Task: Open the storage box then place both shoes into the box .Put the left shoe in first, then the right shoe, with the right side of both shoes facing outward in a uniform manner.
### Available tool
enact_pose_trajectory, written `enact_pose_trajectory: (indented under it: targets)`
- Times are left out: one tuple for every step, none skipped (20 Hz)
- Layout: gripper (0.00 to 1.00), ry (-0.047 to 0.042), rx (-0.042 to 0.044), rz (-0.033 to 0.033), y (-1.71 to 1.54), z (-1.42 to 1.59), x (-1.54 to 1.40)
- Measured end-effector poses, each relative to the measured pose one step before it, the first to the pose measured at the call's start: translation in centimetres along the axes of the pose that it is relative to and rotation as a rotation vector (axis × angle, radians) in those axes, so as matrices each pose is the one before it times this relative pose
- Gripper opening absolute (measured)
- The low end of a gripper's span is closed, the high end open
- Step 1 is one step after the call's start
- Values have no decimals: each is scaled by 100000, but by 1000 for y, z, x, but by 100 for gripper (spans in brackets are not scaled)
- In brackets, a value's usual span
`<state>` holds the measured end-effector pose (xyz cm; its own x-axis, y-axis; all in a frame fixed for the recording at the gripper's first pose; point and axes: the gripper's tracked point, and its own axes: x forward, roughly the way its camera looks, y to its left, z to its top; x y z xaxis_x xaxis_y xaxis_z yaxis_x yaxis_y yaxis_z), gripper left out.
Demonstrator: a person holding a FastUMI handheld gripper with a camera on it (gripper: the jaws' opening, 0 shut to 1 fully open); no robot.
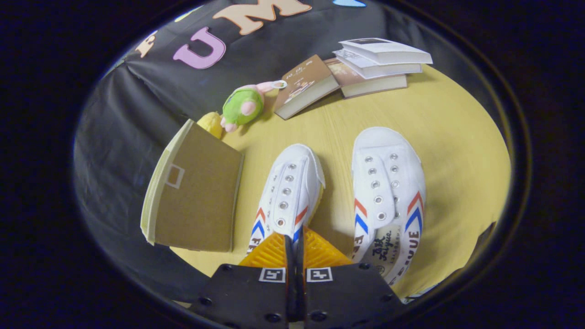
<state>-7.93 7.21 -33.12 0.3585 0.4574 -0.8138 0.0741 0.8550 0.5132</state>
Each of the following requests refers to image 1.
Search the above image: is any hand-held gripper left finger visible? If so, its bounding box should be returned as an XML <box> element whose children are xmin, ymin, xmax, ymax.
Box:
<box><xmin>190</xmin><ymin>227</ymin><xmax>298</xmax><ymax>329</ymax></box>

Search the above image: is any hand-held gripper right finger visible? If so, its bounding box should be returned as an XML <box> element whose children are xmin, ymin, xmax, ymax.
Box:
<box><xmin>295</xmin><ymin>227</ymin><xmax>405</xmax><ymax>329</ymax></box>

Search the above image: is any brown cardboard storage box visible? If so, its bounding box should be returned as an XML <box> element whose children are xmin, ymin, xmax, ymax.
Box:
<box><xmin>140</xmin><ymin>119</ymin><xmax>245</xmax><ymax>253</ymax></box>

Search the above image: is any white striped canvas shoe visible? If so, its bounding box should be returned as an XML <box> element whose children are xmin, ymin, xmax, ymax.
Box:
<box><xmin>247</xmin><ymin>143</ymin><xmax>326</xmax><ymax>255</ymax></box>
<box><xmin>351</xmin><ymin>127</ymin><xmax>427</xmax><ymax>286</ymax></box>

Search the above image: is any yellow plush toy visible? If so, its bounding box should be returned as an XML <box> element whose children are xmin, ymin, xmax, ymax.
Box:
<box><xmin>197</xmin><ymin>112</ymin><xmax>224</xmax><ymax>139</ymax></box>

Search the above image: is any green and pink plush toy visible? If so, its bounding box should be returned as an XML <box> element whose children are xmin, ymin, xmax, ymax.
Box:
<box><xmin>220</xmin><ymin>80</ymin><xmax>287</xmax><ymax>133</ymax></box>

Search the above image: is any tan photo cover book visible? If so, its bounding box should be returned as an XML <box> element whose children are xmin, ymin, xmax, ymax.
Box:
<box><xmin>324</xmin><ymin>58</ymin><xmax>408</xmax><ymax>99</ymax></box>

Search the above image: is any brown cover book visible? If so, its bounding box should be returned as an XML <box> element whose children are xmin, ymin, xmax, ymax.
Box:
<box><xmin>273</xmin><ymin>54</ymin><xmax>341</xmax><ymax>121</ymax></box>

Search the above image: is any white printed cover book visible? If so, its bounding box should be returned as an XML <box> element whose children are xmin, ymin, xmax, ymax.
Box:
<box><xmin>332</xmin><ymin>48</ymin><xmax>423</xmax><ymax>80</ymax></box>

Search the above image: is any white book with dark photo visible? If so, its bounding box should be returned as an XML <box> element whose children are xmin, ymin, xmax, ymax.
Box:
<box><xmin>338</xmin><ymin>37</ymin><xmax>434</xmax><ymax>65</ymax></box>

